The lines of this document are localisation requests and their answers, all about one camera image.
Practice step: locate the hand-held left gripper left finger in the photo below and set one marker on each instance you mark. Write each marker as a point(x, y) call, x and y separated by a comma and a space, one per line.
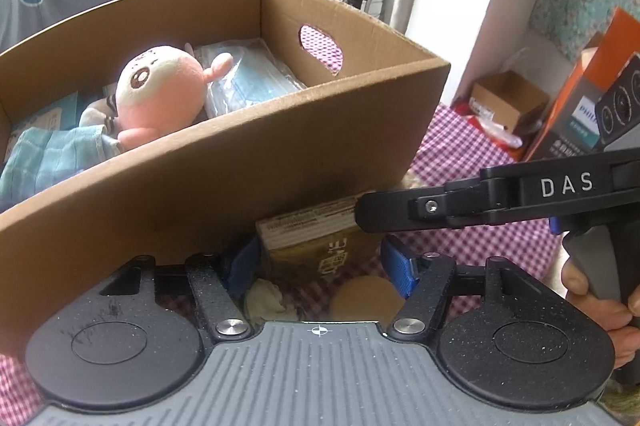
point(240, 263)

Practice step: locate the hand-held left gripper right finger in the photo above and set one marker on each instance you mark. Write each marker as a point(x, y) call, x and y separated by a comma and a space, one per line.
point(400, 268)

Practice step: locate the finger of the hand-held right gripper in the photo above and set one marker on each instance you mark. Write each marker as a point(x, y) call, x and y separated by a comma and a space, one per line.
point(390, 208)

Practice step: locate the small brown carton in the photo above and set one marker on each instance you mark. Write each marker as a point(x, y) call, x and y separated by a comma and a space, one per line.
point(315, 241)

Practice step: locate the brown cardboard box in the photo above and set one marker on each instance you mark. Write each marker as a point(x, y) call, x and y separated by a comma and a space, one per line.
point(250, 156)

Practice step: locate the clear bag of face masks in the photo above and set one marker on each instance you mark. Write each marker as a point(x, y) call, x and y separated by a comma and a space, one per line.
point(250, 86)

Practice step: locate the pink plush toy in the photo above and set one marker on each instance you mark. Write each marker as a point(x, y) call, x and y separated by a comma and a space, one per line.
point(160, 91)

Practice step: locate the teal towel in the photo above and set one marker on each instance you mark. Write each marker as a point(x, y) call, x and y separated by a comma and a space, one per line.
point(50, 161)

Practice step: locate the light blue box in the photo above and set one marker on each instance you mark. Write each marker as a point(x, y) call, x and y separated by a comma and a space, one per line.
point(50, 111)

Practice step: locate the person's right hand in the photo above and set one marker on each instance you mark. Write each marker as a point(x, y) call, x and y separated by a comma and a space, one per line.
point(600, 326)

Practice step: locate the orange appliance box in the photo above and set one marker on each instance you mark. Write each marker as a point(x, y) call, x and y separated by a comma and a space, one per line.
point(565, 106)

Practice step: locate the white plastic wrapper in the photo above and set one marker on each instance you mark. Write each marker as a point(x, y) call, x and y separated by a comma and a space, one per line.
point(500, 134)

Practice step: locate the small open cardboard box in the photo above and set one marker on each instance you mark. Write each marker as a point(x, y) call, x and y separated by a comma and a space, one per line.
point(510, 101)

